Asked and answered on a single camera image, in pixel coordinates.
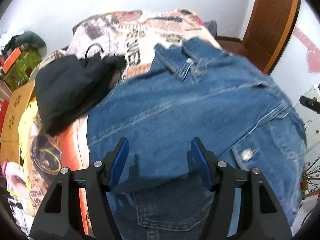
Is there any blue denim jacket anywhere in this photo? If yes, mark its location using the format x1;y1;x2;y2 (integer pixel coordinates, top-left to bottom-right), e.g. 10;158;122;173
87;38;306;239

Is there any yellow patterned cardboard box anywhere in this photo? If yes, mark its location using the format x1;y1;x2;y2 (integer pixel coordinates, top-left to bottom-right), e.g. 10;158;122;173
1;81;35;165

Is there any black garment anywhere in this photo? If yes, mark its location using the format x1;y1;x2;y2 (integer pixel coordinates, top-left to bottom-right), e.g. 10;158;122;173
35;48;127;137

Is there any green patterned bag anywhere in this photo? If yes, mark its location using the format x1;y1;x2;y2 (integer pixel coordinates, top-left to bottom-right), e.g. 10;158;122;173
4;49;41;92

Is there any orange box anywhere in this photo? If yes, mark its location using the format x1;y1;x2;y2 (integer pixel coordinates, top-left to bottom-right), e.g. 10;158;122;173
2;47;21;73

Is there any newspaper print blanket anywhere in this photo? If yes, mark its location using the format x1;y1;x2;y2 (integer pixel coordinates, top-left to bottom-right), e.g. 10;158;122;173
15;9;223;238

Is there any dark backpack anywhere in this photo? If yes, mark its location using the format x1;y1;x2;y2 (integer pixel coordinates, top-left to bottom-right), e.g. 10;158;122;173
203;20;217;38

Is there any wooden door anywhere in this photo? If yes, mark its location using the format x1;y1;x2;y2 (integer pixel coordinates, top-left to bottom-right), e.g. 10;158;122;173
242;0;300;74

